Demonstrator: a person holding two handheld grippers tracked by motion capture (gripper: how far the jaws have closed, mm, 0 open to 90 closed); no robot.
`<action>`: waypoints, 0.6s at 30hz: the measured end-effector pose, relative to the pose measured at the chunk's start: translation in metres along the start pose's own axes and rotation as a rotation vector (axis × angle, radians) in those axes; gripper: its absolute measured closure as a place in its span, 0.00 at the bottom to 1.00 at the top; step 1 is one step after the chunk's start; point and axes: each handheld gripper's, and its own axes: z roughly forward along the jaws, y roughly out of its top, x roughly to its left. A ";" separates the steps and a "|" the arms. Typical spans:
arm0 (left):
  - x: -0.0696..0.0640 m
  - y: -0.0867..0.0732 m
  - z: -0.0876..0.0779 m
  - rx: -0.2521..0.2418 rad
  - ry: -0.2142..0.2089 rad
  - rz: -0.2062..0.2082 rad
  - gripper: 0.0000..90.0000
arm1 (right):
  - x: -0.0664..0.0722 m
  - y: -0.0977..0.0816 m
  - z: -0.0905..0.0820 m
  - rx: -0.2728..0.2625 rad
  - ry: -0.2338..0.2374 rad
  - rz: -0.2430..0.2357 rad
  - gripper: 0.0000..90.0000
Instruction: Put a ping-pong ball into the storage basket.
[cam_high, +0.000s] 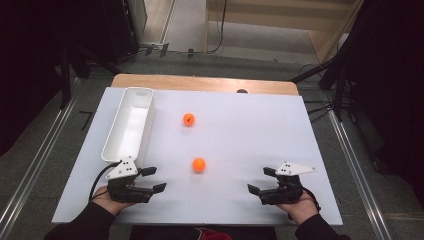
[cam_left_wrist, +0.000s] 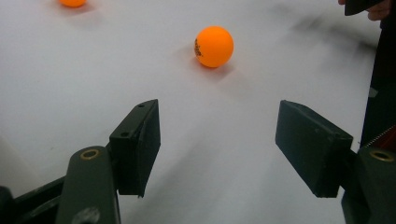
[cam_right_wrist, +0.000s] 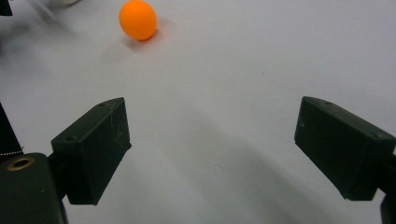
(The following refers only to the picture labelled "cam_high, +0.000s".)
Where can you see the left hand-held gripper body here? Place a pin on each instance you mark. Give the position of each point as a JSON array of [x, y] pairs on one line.
[[128, 192]]

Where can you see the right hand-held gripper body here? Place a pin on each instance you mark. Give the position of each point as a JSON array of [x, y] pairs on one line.
[[283, 193]]

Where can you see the plain orange ball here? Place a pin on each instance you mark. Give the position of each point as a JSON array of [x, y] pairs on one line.
[[199, 165]]

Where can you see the white plastic bin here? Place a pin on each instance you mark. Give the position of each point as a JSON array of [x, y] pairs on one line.
[[130, 126]]

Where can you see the orange ball with black mark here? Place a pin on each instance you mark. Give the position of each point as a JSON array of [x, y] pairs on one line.
[[188, 119]]

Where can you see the person's left hand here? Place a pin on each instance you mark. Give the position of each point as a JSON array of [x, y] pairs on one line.
[[106, 201]]

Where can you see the person's right hand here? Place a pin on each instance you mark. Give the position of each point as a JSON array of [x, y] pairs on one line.
[[304, 208]]

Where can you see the white table board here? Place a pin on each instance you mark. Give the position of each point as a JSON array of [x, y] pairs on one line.
[[250, 133]]

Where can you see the small dark knob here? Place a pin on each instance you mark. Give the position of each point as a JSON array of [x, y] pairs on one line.
[[242, 90]]

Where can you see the wooden table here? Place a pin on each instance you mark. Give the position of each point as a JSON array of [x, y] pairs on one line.
[[200, 83]]

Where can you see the black metal stand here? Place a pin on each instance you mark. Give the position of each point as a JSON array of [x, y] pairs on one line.
[[66, 80], [336, 86]]

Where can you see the dark cabinet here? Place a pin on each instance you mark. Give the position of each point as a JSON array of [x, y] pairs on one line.
[[120, 30]]

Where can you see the light wooden shelf unit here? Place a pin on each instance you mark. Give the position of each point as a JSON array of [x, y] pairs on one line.
[[266, 20]]

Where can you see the black curtain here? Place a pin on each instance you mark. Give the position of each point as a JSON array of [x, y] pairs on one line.
[[26, 66], [393, 83]]

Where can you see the metal floor rail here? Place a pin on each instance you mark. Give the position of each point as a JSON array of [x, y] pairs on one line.
[[36, 160], [358, 173]]

